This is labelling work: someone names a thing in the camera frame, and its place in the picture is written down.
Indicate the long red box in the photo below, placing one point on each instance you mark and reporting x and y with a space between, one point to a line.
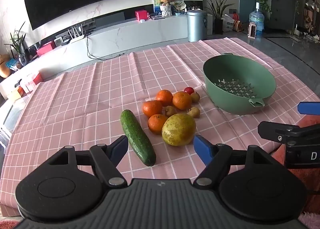
46 48

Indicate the pink fuzzy rug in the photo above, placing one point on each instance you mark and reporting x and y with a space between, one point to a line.
312 189

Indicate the long-leaf plant in black pot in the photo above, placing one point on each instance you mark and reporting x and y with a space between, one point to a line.
218 11

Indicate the orange tangerine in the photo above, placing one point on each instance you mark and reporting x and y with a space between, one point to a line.
152 108
164 97
182 100
157 124

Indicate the red cherry tomato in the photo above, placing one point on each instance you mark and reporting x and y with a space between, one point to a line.
189 90

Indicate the teddy bear in white pot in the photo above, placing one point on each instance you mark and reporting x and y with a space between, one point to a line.
165 6

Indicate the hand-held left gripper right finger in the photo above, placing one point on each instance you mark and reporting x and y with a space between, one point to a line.
202 148

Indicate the small brown bag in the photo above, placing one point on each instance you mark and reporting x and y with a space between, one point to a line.
237 25

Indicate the small red box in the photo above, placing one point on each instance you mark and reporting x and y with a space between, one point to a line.
141 15

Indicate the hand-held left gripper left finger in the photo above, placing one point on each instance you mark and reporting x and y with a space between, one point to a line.
121 147

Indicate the round painted hand fan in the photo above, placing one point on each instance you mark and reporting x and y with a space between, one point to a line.
178 0

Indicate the green colander bowl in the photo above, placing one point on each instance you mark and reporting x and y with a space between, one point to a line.
225 99

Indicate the white marble television cabinet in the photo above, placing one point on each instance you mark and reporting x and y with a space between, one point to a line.
125 36

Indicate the brown longan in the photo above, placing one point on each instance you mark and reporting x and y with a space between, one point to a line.
170 111
194 112
195 97

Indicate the green cucumber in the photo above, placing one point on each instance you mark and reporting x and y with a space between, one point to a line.
137 137

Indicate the blue water dispenser bottle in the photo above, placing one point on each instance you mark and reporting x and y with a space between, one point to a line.
257 20

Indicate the small white device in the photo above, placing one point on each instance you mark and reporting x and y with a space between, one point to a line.
58 41

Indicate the green plant in glass vase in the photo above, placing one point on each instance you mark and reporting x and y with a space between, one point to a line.
18 46

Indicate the small white space heater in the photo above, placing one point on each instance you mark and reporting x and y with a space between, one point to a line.
252 30

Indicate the grey drawer cabinet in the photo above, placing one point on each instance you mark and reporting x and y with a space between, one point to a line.
281 8

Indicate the white plastic bag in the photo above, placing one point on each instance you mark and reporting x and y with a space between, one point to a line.
228 23

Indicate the yellow-green pear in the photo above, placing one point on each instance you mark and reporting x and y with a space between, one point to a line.
178 129

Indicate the silver round trash can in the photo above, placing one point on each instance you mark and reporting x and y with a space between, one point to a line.
197 26

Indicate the red and white boxes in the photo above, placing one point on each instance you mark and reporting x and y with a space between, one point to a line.
31 81

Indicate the pink checked tablecloth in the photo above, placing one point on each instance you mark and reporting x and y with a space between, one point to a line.
82 101

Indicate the white wifi router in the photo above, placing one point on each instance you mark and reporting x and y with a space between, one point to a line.
77 37

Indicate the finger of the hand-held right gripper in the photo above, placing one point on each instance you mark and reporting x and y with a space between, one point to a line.
308 108
282 132

